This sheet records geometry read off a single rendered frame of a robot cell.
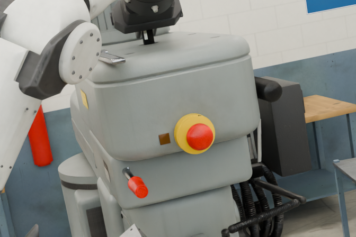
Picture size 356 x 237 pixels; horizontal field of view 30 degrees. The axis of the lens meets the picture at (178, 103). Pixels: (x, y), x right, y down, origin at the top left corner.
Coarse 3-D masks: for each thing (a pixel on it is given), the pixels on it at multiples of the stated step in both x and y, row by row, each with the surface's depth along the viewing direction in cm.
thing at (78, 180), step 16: (80, 160) 185; (64, 176) 173; (80, 176) 168; (96, 176) 165; (64, 192) 176; (80, 192) 166; (96, 192) 164; (80, 208) 159; (96, 208) 159; (80, 224) 169; (96, 224) 160
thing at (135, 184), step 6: (126, 168) 109; (126, 174) 106; (132, 174) 105; (132, 180) 99; (138, 180) 98; (132, 186) 98; (138, 186) 96; (144, 186) 96; (138, 192) 96; (144, 192) 96
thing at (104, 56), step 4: (100, 52) 109; (104, 52) 107; (108, 52) 111; (100, 56) 102; (104, 56) 100; (108, 56) 99; (112, 56) 97; (116, 56) 96; (104, 60) 97; (108, 60) 94; (112, 60) 91; (116, 60) 91; (120, 60) 91; (124, 60) 92; (112, 64) 91; (116, 64) 91
